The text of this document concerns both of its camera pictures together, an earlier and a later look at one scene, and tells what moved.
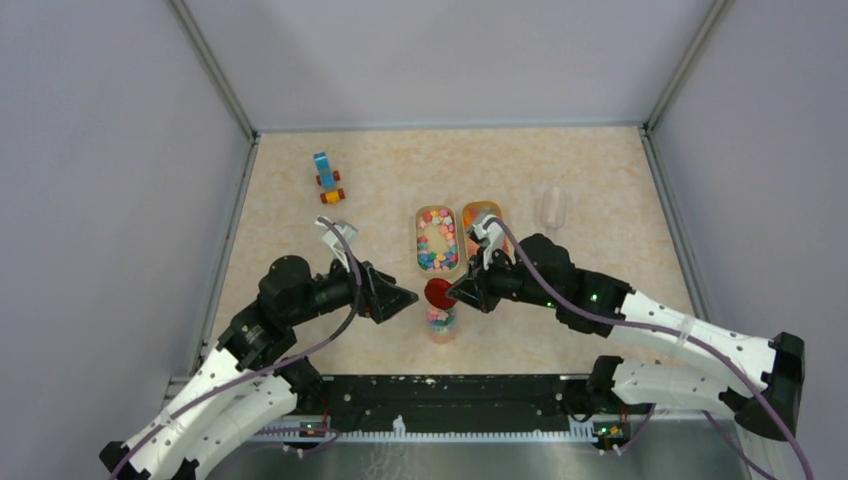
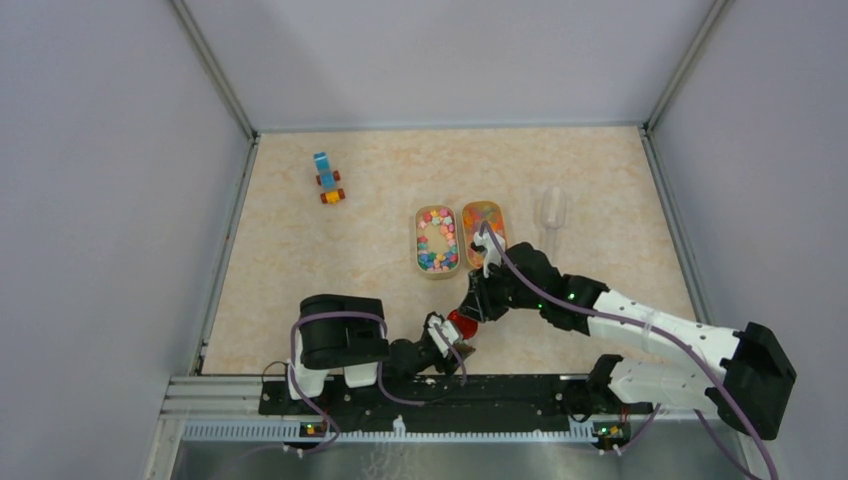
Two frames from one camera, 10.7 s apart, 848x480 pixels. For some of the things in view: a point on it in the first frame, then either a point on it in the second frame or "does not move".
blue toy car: (327, 179) does not move
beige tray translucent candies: (472, 212) does not move
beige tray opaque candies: (437, 239) does not move
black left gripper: (391, 298) → (445, 366)
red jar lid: (436, 293) → (468, 326)
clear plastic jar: (442, 324) → (464, 347)
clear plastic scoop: (553, 206) does not move
